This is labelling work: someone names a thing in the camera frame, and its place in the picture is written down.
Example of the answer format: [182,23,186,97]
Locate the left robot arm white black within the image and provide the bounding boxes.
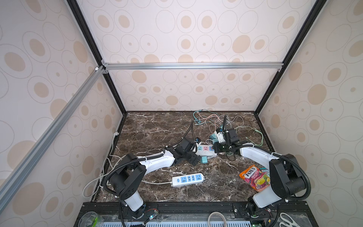
[102,137,201,212]

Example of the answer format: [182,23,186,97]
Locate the clear plastic cup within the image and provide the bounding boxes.
[78,211,104,227]

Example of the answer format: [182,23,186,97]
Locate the green Fox's candy bag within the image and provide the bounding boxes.
[260,167,269,175]

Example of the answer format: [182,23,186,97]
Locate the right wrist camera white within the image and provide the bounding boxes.
[215,132,226,143]

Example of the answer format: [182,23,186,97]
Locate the teal multi-head cable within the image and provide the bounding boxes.
[192,109,212,126]

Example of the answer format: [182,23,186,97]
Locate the white scissors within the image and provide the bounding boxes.
[279,213,300,227]

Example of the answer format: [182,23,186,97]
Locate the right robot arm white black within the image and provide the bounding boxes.
[210,128,312,212]

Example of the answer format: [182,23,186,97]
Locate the long white power strip pastel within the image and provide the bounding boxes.
[196,145,217,158]

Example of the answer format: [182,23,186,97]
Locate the silver aluminium rail horizontal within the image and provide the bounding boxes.
[105,62,284,70]

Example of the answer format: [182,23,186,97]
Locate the orange Fox's candy bag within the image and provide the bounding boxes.
[239,165,271,192]

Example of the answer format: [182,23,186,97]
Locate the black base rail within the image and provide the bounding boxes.
[74,200,318,227]

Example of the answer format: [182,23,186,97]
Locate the pink multi-head cable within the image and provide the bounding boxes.
[198,112,244,134]

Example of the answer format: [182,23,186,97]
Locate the short white power strip blue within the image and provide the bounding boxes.
[172,173,205,187]

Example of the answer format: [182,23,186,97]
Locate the silver aluminium rail diagonal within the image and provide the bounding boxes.
[1,65,105,212]

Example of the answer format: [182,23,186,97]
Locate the grey looped cable front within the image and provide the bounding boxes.
[207,211,228,227]

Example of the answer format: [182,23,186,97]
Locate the green charging cable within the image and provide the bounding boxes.
[236,124,264,148]

